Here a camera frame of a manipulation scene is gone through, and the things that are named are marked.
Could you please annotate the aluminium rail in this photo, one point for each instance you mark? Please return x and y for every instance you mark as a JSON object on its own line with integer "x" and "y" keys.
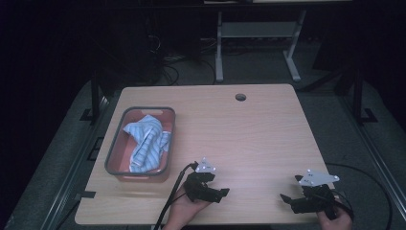
{"x": 68, "y": 179}
{"x": 376, "y": 159}

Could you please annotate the person's left hand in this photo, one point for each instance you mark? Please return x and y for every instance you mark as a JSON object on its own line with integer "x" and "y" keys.
{"x": 182, "y": 211}

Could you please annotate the black metal post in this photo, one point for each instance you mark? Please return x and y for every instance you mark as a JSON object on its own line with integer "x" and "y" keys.
{"x": 358, "y": 96}
{"x": 95, "y": 96}

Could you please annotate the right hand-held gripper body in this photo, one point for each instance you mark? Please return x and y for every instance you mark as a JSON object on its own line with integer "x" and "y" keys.
{"x": 316, "y": 199}

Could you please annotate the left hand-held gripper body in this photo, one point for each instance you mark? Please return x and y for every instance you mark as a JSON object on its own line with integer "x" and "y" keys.
{"x": 198, "y": 187}

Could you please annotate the blue striped cloth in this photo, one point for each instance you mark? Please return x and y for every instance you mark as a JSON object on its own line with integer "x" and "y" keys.
{"x": 148, "y": 143}

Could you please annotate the person's right hand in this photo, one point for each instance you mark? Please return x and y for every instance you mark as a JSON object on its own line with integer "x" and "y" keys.
{"x": 338, "y": 223}

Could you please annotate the red plastic basket grey rim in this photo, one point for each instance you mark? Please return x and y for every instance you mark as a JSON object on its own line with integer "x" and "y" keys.
{"x": 119, "y": 153}

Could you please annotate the grey metal table frame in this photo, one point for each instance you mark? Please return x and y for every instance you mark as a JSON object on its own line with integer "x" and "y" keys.
{"x": 255, "y": 29}

